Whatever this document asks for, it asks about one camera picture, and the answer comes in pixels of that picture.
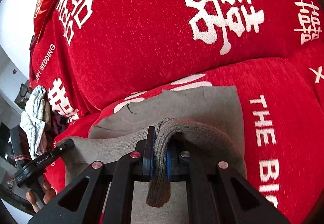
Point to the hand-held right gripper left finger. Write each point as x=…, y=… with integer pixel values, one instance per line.
x=151, y=158

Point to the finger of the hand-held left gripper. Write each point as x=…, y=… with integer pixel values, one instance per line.
x=63, y=146

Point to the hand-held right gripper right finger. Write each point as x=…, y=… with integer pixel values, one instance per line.
x=169, y=164

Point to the grey knit sweater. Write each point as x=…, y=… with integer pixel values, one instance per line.
x=207, y=107

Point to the person's left hand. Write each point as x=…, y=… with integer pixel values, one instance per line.
x=48, y=195

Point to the dark plaid cloth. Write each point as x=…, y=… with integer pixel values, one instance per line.
x=59, y=122

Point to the white grey crumpled cloth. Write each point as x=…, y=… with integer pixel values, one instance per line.
x=35, y=110

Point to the red printed sofa cover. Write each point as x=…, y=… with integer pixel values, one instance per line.
x=151, y=36

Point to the black rectangular frame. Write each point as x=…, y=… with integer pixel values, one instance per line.
x=25, y=89

